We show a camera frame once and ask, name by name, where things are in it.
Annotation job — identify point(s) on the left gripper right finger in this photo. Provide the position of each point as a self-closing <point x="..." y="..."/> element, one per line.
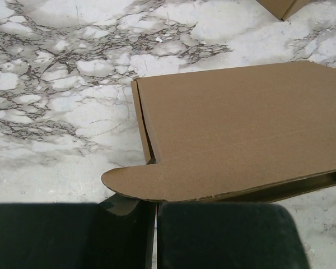
<point x="227" y="235"/>

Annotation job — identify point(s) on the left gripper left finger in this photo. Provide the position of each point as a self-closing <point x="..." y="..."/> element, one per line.
<point x="115" y="233"/>

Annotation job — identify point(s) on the cardboard box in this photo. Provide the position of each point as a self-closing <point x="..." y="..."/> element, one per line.
<point x="283" y="9"/>
<point x="256" y="133"/>

